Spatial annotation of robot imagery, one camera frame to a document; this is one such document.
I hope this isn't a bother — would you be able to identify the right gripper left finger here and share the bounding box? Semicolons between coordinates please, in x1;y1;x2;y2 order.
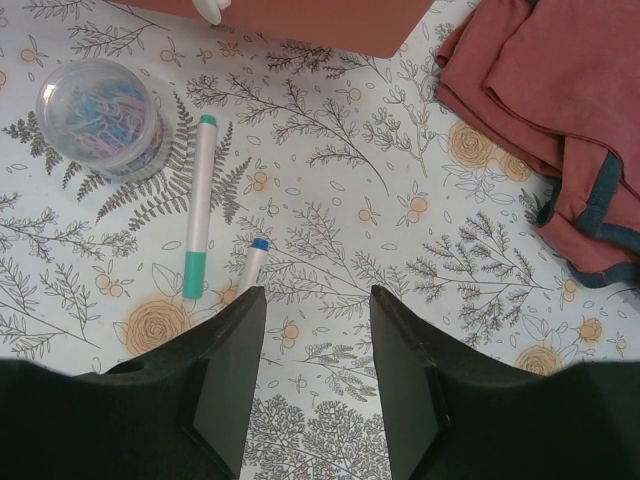
1;287;266;479

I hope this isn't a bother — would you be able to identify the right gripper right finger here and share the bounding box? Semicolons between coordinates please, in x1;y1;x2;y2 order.
369;286;639;479

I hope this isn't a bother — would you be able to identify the red drawer box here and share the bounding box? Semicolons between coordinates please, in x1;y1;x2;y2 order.
121;0;433;58

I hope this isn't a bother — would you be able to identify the blue capped white marker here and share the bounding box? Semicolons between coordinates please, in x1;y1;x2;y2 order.
237;237;270;296

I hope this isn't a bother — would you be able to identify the teal capped white marker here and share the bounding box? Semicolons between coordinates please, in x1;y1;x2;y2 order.
183;115;218;299

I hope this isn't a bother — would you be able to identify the floral table mat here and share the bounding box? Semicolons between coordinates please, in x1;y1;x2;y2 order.
1;1;639;479

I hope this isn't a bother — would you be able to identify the clear jar of paperclips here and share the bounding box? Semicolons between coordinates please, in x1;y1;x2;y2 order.
36;59;170;182

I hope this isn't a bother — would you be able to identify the red folded cloth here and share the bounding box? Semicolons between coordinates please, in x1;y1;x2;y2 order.
436;0;639;288

